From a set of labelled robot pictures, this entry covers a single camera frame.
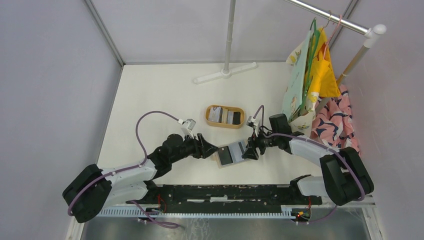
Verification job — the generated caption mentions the green clothes hanger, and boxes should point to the green clothes hanger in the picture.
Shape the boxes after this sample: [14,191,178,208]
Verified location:
[297,17,320,116]

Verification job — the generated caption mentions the pink patterned garment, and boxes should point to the pink patterned garment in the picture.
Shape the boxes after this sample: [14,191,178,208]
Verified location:
[310,84,361,154]

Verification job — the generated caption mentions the tan oval card holder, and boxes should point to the tan oval card holder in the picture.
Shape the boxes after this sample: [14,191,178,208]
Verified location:
[204,104,246,130]

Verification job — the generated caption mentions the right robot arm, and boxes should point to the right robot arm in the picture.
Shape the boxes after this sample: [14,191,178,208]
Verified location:
[242,113,375,206]

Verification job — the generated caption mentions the pink clothes hanger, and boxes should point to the pink clothes hanger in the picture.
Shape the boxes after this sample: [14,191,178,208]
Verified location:
[322,14,343,60]

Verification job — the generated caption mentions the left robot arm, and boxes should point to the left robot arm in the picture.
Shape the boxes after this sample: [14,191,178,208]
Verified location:
[62,133,219,223]

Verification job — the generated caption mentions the cards in holder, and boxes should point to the cards in holder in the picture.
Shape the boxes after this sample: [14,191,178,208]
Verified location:
[207,106,242,126]

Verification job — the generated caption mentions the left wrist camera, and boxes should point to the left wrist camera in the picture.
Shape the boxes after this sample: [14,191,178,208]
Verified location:
[178,118,196,139]

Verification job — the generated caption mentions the metal hanging rod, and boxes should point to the metal hanging rod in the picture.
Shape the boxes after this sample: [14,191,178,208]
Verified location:
[285,0,387,39]

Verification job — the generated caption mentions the white slotted cable duct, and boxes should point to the white slotted cable duct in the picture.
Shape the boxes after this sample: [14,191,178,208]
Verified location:
[86,206,296,220]

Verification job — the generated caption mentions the white printed garment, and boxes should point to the white printed garment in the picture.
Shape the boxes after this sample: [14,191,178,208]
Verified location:
[282,30,314,137]

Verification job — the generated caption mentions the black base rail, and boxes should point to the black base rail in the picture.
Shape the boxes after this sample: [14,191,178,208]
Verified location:
[137,184,323,214]

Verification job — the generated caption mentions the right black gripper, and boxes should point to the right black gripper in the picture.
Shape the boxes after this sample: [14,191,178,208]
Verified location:
[241,127,279,160]

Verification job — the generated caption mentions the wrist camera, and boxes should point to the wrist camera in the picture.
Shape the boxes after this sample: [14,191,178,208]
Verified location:
[178,118,196,139]
[246,116,259,130]

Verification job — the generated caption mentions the yellow garment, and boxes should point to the yellow garment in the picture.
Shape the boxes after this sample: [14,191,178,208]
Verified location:
[307,27,341,103]

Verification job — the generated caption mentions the wooden card tray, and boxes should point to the wooden card tray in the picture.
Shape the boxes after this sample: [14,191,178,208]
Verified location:
[211,140,251,168]

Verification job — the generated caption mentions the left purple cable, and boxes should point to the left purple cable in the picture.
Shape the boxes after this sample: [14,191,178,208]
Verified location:
[67,110,183,217]

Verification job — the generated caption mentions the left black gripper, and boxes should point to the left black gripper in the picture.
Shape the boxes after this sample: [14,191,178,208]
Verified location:
[170,132,219,164]

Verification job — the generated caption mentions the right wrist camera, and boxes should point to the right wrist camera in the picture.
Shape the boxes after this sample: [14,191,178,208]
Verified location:
[246,116,259,130]

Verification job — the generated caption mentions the white clothes rack stand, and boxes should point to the white clothes rack stand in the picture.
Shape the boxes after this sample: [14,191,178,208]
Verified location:
[192,0,259,85]

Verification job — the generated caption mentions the wooden rack pole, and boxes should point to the wooden rack pole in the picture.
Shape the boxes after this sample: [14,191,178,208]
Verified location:
[315,45,369,114]

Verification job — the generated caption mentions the light blue card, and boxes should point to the light blue card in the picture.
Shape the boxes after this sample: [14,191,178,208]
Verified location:
[228,140,247,164]

